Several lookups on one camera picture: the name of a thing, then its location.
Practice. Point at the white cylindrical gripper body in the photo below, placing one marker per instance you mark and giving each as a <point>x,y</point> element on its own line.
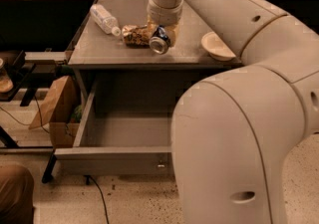
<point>163,13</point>

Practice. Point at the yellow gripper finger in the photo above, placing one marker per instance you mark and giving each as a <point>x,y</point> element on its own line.
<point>151,26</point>
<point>172,33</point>

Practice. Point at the blue pepsi can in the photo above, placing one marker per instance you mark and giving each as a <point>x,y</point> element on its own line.
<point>159,41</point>

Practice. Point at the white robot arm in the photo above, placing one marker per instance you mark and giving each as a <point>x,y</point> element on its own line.
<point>231,132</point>

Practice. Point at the grey cabinet counter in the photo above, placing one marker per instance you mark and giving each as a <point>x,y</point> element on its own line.
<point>97,51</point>

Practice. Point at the shiny snack bag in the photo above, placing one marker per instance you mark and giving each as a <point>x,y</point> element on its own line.
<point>137,36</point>

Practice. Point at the white paper bowl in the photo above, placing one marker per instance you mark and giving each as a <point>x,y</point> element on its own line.
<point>216,47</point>

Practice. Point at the clear plastic water bottle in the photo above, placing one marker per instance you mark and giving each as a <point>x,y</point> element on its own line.
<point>105,20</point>

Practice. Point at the brown cardboard box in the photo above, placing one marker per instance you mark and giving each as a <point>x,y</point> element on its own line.
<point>56,111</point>

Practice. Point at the person's brown trouser leg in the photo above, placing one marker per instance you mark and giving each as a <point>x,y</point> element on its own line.
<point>16,195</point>

